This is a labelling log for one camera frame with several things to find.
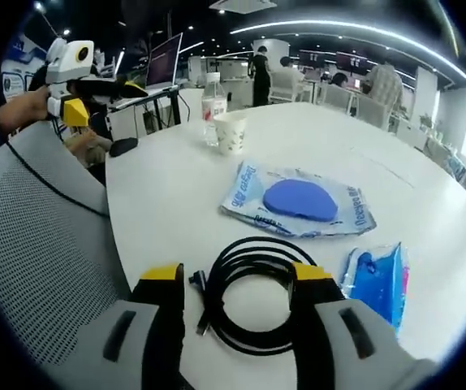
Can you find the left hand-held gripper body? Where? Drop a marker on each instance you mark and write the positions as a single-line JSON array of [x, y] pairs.
[[68, 65]]

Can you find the white chair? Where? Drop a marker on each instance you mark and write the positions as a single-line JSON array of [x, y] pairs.
[[286, 87], [338, 99]]

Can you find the black computer mouse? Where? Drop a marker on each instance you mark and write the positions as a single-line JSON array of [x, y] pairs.
[[123, 147]]

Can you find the grey mesh office chair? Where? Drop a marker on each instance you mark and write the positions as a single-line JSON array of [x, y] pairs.
[[34, 243]]

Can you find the clear water bottle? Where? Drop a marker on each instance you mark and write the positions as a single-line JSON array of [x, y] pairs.
[[213, 103]]

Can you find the person's left hand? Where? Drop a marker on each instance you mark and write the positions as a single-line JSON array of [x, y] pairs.
[[24, 110]]

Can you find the ceiling light strip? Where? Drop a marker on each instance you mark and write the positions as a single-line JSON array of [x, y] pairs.
[[359, 30]]

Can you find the white paper cup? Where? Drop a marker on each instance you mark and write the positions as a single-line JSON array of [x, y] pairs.
[[231, 136]]

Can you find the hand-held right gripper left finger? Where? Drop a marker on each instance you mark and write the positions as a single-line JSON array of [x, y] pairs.
[[164, 325]]

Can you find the white table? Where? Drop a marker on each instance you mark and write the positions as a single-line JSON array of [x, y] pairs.
[[168, 183]]

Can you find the blue wall poster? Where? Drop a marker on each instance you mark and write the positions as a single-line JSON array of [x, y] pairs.
[[15, 69]]

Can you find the open laptop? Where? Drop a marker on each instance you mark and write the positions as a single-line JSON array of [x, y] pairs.
[[163, 63]]

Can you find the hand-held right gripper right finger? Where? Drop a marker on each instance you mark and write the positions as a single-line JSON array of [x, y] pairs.
[[318, 325]]

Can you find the small blue packet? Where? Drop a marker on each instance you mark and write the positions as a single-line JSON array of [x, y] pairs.
[[383, 288]]

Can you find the blue packet stack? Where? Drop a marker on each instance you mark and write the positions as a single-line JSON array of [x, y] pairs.
[[298, 199]]

